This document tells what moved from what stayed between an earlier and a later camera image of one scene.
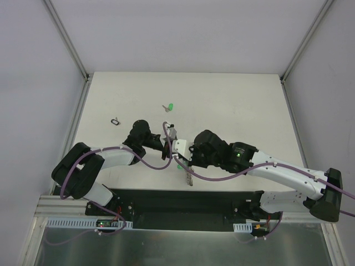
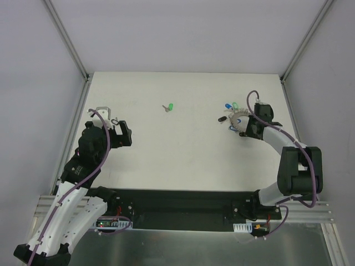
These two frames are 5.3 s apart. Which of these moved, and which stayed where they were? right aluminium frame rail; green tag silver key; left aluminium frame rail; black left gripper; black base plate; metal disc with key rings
Moved: metal disc with key rings; black left gripper
Stayed: left aluminium frame rail; green tag silver key; black base plate; right aluminium frame rail
